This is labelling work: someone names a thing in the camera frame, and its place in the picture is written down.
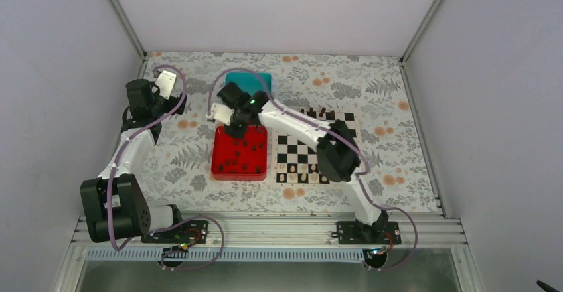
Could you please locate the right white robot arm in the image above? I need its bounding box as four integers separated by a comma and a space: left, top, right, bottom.
207, 82, 388, 244

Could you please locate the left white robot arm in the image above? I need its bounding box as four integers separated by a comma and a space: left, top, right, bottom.
80, 71, 185, 243

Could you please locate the teal plastic box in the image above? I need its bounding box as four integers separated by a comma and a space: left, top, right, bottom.
225, 72, 272, 96

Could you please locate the red plastic tray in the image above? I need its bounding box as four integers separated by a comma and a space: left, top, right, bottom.
210, 126, 268, 181

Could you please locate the black white chessboard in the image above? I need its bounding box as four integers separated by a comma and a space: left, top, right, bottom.
272, 107, 361, 186

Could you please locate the floral patterned table mat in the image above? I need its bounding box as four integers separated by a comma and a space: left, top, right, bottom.
139, 52, 438, 213

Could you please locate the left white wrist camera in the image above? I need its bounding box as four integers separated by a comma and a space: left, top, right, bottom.
154, 70, 177, 100

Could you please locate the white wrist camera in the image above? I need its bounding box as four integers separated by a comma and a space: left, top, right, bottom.
154, 70, 177, 100
206, 103, 234, 126

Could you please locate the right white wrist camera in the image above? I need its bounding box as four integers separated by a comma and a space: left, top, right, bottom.
206, 103, 234, 126

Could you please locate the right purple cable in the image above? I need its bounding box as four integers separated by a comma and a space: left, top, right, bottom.
206, 68, 420, 273

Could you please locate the purple cable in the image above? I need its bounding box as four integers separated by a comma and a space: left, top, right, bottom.
105, 64, 226, 271
206, 68, 420, 273

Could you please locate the aluminium mounting rail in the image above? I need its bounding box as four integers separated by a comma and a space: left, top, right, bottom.
70, 212, 468, 250

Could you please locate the aluminium corner post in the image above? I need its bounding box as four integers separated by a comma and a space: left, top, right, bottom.
108, 0, 146, 58

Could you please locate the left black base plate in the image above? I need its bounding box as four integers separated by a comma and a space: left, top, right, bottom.
141, 220, 208, 245

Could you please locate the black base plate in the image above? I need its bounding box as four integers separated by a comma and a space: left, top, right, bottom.
141, 220, 208, 245
331, 221, 402, 245

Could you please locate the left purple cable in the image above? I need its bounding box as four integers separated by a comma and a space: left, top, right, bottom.
105, 64, 226, 271

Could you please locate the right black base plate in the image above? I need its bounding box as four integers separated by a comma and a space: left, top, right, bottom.
331, 221, 402, 245

